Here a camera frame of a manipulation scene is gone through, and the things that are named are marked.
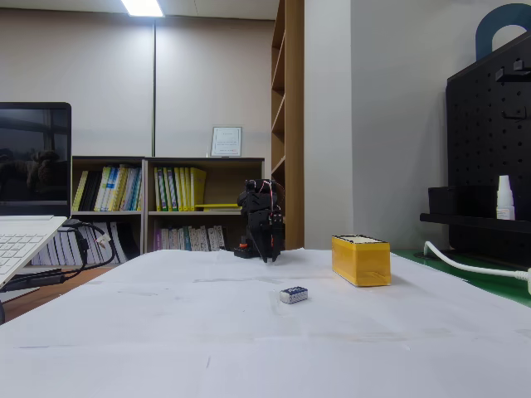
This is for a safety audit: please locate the small white blue block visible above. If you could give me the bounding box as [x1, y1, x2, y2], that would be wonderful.
[279, 286, 309, 305]

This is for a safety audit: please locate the yellow rectangular box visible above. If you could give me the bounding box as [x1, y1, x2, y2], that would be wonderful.
[330, 234, 392, 288]

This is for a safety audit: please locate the black clamp with orange knob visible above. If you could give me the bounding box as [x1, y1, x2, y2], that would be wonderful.
[233, 235, 255, 260]

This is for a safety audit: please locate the flat yellow binder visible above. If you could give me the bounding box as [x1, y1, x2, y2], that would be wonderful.
[193, 202, 242, 212]

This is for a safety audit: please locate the low grey bookshelf with binders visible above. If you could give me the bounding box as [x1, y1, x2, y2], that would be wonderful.
[143, 156, 266, 255]

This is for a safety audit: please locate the row of white patterned books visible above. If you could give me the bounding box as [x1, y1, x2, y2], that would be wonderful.
[153, 225, 228, 253]

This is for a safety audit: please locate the framed white certificate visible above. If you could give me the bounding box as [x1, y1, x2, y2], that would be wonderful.
[210, 125, 245, 158]

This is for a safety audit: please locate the white paper table cover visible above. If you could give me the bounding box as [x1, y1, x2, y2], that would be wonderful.
[0, 247, 531, 398]

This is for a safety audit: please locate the row of yellow binders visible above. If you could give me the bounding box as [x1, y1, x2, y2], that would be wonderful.
[153, 166, 207, 212]

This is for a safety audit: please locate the tall wooden bookshelf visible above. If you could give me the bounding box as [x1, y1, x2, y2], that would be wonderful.
[270, 0, 306, 250]

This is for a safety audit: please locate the low grey bookshelf with mixed books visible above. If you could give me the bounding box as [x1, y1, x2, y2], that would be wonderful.
[71, 156, 146, 266]

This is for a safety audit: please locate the row of mixed coloured books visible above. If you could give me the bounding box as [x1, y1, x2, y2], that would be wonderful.
[72, 164, 144, 212]

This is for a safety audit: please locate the black cup holder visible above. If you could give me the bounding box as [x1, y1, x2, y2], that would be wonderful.
[427, 186, 458, 216]

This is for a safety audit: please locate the row of white book spines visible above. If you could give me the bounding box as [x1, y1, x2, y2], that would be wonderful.
[29, 221, 130, 267]

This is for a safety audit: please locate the black pegboard shelf tray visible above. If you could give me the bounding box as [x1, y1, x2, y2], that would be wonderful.
[419, 211, 531, 234]

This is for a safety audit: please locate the green desk mat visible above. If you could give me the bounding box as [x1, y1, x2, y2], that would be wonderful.
[392, 248, 531, 310]

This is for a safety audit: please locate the black pegboard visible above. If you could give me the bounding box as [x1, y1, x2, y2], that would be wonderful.
[446, 31, 531, 266]

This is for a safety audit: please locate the small white bottle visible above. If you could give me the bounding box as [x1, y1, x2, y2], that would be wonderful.
[495, 174, 516, 221]

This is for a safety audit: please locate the white laptop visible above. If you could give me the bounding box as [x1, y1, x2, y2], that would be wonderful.
[0, 102, 73, 292]

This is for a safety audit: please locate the ceiling light panel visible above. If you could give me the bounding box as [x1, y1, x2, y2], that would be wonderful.
[120, 0, 164, 18]

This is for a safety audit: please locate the black pegboard hook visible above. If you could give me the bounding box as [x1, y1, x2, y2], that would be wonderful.
[494, 60, 531, 83]

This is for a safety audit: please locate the dark blue arch shape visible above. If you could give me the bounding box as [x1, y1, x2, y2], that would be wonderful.
[475, 2, 531, 62]

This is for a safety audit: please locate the black looped cable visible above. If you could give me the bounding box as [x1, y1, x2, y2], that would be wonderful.
[61, 221, 118, 283]

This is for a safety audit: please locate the white power cable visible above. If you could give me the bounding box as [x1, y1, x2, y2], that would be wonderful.
[423, 240, 531, 279]

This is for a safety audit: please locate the black cable adapter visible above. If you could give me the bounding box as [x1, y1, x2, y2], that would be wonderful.
[0, 268, 64, 294]

